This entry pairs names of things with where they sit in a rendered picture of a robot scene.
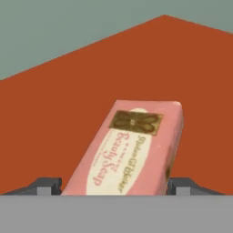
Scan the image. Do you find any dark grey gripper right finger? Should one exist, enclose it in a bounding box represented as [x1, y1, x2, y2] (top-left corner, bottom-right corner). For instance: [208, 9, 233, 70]
[167, 177, 225, 197]

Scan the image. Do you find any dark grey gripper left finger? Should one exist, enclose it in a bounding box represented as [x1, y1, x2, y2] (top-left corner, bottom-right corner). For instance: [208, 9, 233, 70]
[2, 177, 63, 197]

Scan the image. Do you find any pink bar soap box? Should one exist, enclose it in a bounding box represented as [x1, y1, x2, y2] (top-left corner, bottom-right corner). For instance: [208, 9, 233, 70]
[60, 99, 185, 197]

